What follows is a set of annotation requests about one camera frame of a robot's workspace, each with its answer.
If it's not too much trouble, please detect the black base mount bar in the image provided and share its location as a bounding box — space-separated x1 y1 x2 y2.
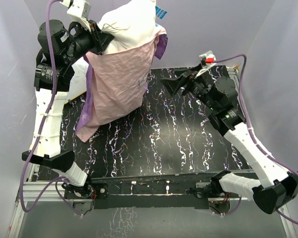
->
65 173 225 209

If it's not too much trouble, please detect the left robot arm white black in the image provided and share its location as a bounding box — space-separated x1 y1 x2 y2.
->
21 19 114 198

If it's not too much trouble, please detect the small whiteboard wooden frame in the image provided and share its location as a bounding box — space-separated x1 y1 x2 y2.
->
67 58 88 102

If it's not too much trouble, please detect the aluminium frame rail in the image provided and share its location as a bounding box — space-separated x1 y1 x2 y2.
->
7 65 298 238

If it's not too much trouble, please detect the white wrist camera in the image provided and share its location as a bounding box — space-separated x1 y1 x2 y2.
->
197 51 216 77
61 0 91 30

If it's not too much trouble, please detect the black marbled table mat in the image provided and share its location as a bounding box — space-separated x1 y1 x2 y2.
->
60 68 249 178

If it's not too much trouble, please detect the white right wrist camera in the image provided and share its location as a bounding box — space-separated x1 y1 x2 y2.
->
197 51 216 77

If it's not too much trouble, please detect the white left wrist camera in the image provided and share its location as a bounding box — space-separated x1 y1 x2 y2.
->
61 0 91 30

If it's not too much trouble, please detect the pink purple Elsa pillowcase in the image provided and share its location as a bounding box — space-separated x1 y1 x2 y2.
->
76 30 168 142

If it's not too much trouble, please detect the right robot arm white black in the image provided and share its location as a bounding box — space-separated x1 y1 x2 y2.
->
161 70 298 214

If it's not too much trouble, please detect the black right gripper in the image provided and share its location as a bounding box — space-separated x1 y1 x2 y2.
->
159 64 218 112

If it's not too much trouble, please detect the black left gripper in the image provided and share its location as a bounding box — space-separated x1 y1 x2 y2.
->
61 18 114 65

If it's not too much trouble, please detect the white pillow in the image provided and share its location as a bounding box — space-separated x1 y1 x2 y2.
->
98 0 168 59

